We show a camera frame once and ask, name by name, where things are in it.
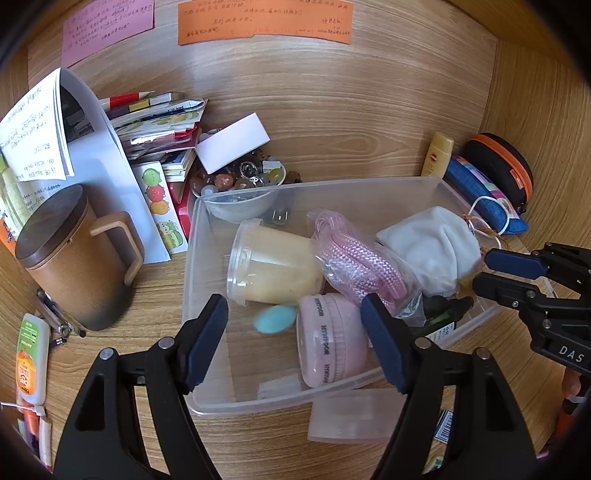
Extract small yellow bottle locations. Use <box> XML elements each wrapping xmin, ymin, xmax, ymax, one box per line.
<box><xmin>420</xmin><ymin>132</ymin><xmax>455</xmax><ymax>178</ymax></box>

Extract nail clipper keys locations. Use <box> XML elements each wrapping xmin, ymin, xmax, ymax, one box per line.
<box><xmin>35</xmin><ymin>289</ymin><xmax>88</xmax><ymax>348</ymax></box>

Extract barcode label packet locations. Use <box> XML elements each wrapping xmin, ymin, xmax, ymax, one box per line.
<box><xmin>433</xmin><ymin>408</ymin><xmax>457</xmax><ymax>445</ymax></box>

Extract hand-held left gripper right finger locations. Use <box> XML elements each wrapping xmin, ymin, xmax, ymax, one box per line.
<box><xmin>360</xmin><ymin>293</ymin><xmax>541</xmax><ymax>480</ymax></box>

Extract blue fabric pouch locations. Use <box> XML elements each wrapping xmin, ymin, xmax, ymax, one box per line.
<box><xmin>442</xmin><ymin>155</ymin><xmax>530</xmax><ymax>236</ymax></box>

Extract fruit sticker sheet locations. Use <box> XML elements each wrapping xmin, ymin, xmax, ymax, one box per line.
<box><xmin>131</xmin><ymin>161</ymin><xmax>189</xmax><ymax>255</ymax></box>

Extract small white box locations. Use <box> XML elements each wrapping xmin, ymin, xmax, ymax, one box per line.
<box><xmin>194</xmin><ymin>114</ymin><xmax>270</xmax><ymax>174</ymax></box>

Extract pink rope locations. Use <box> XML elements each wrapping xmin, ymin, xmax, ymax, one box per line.
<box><xmin>307</xmin><ymin>209</ymin><xmax>426</xmax><ymax>324</ymax></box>

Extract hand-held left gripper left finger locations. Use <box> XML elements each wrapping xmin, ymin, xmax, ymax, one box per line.
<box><xmin>54</xmin><ymin>294</ymin><xmax>230</xmax><ymax>480</ymax></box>

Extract white cloth pouch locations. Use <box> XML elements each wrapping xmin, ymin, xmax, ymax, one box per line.
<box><xmin>376</xmin><ymin>206</ymin><xmax>484</xmax><ymax>297</ymax></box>

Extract yellow plastic cup with lid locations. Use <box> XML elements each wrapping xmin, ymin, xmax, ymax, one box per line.
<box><xmin>226</xmin><ymin>219</ymin><xmax>334</xmax><ymax>308</ymax></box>

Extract white handwritten papers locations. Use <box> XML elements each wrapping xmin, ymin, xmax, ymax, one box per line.
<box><xmin>0</xmin><ymin>67</ymin><xmax>172</xmax><ymax>265</ymax></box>

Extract stack of colourful cards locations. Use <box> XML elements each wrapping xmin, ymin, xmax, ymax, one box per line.
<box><xmin>96</xmin><ymin>90</ymin><xmax>209</xmax><ymax>184</ymax></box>

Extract brown mug with lid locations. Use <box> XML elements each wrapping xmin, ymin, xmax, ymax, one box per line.
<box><xmin>14</xmin><ymin>184</ymin><xmax>145</xmax><ymax>332</ymax></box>

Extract pink round case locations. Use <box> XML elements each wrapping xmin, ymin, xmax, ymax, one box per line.
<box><xmin>295</xmin><ymin>293</ymin><xmax>370</xmax><ymax>388</ymax></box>

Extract white pink-capped highlighter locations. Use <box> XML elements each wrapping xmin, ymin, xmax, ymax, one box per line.
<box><xmin>38</xmin><ymin>416</ymin><xmax>54</xmax><ymax>468</ymax></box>

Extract pink paper note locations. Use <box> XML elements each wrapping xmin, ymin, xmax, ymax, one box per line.
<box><xmin>62</xmin><ymin>0</ymin><xmax>156</xmax><ymax>69</ymax></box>

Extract dark green bottle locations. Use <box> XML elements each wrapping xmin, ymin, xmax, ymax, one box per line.
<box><xmin>410</xmin><ymin>295</ymin><xmax>476</xmax><ymax>346</ymax></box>

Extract translucent plastic lid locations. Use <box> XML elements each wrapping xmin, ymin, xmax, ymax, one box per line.
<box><xmin>308</xmin><ymin>391</ymin><xmax>408</xmax><ymax>445</ymax></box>

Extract teal tube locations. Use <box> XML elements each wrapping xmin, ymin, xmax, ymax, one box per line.
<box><xmin>253</xmin><ymin>305</ymin><xmax>299</xmax><ymax>334</ymax></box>

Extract clear plastic storage box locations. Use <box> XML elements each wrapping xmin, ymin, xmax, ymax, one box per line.
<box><xmin>181</xmin><ymin>175</ymin><xmax>557</xmax><ymax>416</ymax></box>

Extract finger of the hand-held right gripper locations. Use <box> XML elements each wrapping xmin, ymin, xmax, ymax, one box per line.
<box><xmin>472</xmin><ymin>271</ymin><xmax>557</xmax><ymax>326</ymax></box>
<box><xmin>484</xmin><ymin>241</ymin><xmax>591</xmax><ymax>291</ymax></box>

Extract person's right hand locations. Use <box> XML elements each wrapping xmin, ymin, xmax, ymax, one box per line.
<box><xmin>561</xmin><ymin>368</ymin><xmax>591</xmax><ymax>416</ymax></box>

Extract black case with orange zipper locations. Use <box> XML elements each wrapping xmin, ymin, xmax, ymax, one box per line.
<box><xmin>462</xmin><ymin>133</ymin><xmax>534</xmax><ymax>209</ymax></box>

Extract wooden desktop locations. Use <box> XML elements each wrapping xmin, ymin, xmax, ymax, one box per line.
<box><xmin>0</xmin><ymin>175</ymin><xmax>591</xmax><ymax>480</ymax></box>

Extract orange paper note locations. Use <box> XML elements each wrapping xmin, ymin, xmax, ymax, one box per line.
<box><xmin>177</xmin><ymin>0</ymin><xmax>354</xmax><ymax>46</ymax></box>

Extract bowl of trinkets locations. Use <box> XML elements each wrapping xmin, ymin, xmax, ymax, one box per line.
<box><xmin>189</xmin><ymin>156</ymin><xmax>302</xmax><ymax>223</ymax></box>

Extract white bottle with orange label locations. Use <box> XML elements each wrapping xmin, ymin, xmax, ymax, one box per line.
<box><xmin>16</xmin><ymin>313</ymin><xmax>51</xmax><ymax>407</ymax></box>

